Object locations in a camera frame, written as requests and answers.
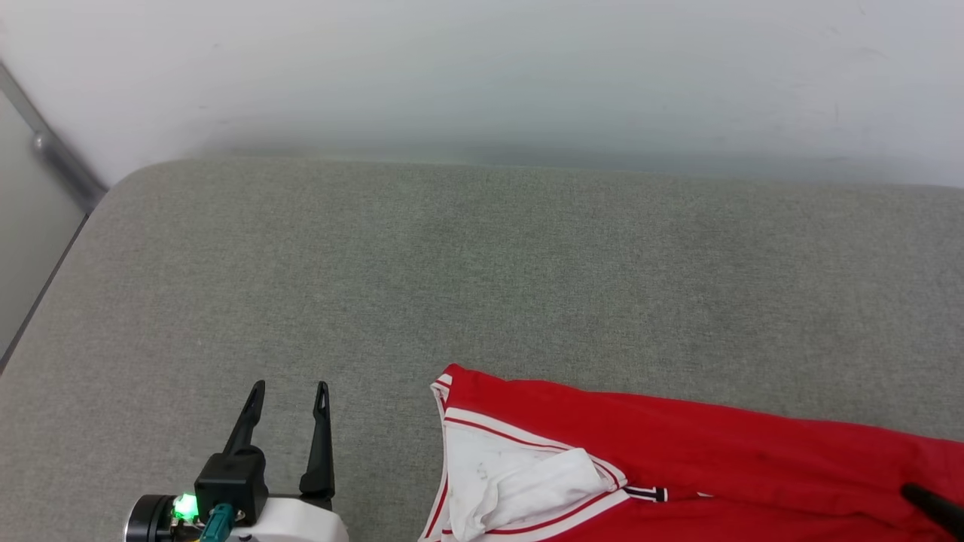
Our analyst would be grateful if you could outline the teal plug camera cable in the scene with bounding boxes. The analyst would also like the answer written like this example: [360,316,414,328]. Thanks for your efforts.
[199,503,236,542]

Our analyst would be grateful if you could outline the red and white basketball jersey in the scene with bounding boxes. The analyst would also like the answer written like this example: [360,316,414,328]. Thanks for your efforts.
[419,364,964,542]

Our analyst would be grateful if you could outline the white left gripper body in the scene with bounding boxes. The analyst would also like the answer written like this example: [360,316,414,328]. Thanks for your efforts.
[124,493,349,542]

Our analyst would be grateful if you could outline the grey fabric sofa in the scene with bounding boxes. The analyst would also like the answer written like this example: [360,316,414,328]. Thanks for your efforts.
[0,154,964,542]

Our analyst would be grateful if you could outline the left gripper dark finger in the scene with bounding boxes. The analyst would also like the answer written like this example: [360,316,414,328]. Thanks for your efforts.
[223,380,266,455]
[300,381,336,502]

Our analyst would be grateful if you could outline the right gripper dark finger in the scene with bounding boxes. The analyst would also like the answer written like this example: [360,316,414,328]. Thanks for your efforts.
[901,483,964,539]

